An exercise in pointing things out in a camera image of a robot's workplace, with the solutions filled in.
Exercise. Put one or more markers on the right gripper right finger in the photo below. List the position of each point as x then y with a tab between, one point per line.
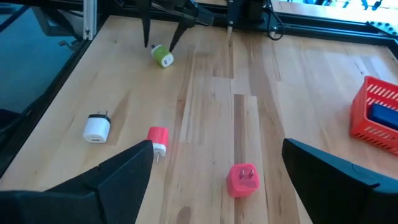
335	199

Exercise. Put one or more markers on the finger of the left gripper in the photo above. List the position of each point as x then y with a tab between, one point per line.
183	26
145	18

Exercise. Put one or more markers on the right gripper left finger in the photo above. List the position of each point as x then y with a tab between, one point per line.
77	205

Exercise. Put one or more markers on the green and white adapter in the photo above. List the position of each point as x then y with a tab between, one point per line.
160	54

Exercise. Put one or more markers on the white USB wall adapter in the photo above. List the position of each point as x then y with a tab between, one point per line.
96	129

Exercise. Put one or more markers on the pink cube wall adapter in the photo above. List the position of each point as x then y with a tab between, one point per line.
242	183

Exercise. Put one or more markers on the dark blue digital timer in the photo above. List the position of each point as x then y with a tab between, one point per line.
384	116

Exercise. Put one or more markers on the pink and white adapter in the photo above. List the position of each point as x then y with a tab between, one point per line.
158	135

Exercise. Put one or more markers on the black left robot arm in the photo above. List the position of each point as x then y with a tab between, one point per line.
245	14

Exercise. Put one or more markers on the red plastic mesh basket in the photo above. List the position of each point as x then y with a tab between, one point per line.
360	118

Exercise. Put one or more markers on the silver aluminium post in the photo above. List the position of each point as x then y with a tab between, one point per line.
90	18

